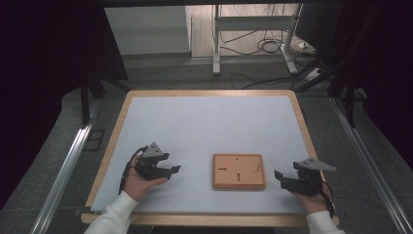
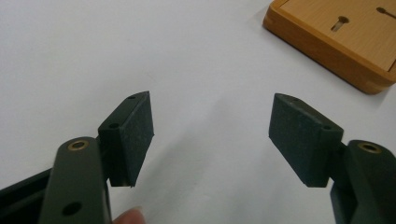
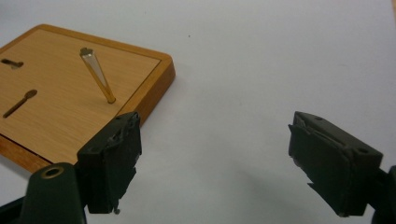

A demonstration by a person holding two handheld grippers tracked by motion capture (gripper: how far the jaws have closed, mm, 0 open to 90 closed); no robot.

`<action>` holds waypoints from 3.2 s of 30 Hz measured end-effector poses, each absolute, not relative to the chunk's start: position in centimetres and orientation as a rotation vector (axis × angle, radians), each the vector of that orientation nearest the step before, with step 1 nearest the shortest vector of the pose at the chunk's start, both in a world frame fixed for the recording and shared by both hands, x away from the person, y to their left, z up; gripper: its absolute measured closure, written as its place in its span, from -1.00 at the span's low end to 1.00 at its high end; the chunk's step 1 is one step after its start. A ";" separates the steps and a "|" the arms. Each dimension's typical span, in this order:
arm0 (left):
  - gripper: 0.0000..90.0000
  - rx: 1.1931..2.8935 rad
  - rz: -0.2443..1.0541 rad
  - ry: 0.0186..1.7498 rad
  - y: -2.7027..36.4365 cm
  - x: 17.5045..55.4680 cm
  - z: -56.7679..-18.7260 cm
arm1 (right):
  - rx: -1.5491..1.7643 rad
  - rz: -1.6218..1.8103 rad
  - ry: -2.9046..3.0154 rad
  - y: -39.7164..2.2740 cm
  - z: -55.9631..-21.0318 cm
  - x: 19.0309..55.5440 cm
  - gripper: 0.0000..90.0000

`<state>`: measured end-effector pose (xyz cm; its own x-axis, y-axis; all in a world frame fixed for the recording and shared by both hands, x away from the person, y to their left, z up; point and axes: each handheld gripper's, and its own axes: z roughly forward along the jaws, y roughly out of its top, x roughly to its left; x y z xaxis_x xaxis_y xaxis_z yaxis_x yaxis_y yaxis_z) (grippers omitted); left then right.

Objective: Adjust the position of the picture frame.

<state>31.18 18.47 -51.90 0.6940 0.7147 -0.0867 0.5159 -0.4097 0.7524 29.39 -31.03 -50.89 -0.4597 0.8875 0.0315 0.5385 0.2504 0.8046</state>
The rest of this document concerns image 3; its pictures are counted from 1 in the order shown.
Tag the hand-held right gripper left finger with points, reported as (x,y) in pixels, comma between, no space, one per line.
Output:
(109,168)

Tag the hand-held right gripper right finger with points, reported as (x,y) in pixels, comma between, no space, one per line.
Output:
(336,174)

